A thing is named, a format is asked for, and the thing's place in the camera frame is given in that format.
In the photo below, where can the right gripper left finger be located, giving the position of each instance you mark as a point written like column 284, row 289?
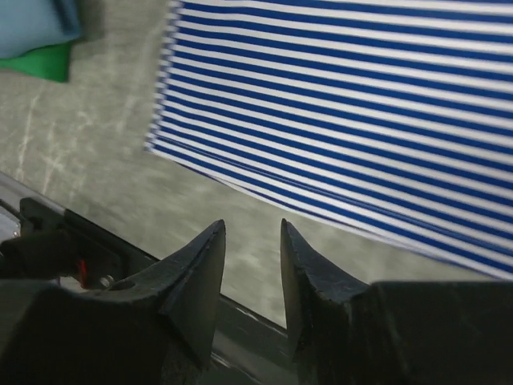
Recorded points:
column 154, row 327

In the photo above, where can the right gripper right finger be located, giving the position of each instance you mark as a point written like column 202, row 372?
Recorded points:
column 343, row 331

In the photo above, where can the striped tank top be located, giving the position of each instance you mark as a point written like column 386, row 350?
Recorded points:
column 391, row 119

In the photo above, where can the green tank top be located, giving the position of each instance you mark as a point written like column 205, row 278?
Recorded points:
column 49, row 62

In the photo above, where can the blue tank top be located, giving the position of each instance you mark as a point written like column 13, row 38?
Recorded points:
column 31, row 24

